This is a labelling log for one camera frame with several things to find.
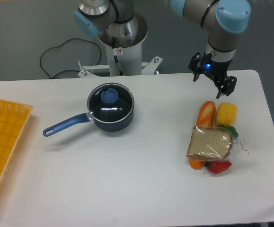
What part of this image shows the black floor cable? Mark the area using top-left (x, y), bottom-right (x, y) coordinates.
top-left (39, 38), bottom-right (102, 79)

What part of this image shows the orange bread roll toy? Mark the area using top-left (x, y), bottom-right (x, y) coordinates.
top-left (196, 101), bottom-right (216, 128)

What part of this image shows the red bell pepper toy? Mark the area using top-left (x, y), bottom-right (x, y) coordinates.
top-left (204, 160), bottom-right (232, 174)

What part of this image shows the dark blue saucepan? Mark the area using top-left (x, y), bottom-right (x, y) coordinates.
top-left (43, 82), bottom-right (135, 138)

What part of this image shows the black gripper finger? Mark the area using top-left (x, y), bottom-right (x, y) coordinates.
top-left (216, 76), bottom-right (237, 99)
top-left (188, 52), bottom-right (205, 82)

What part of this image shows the yellow bell pepper toy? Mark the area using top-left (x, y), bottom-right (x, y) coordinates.
top-left (215, 102), bottom-right (238, 127)

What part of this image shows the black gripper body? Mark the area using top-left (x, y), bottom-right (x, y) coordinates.
top-left (200, 53), bottom-right (230, 87)

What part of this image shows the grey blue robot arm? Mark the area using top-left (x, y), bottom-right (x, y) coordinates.
top-left (73, 0), bottom-right (251, 96)

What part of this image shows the small orange toy vegetable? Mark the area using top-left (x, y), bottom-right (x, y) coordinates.
top-left (189, 159), bottom-right (204, 170)

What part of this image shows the glass lid blue knob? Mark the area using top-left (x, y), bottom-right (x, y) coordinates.
top-left (87, 83), bottom-right (134, 123)

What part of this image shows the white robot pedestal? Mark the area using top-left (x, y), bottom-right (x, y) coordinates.
top-left (77, 14), bottom-right (163, 78)

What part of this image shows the bagged sliced bread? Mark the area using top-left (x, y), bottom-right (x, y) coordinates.
top-left (186, 126), bottom-right (251, 161)

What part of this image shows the green bell pepper toy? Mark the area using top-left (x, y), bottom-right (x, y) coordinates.
top-left (221, 125), bottom-right (239, 139)

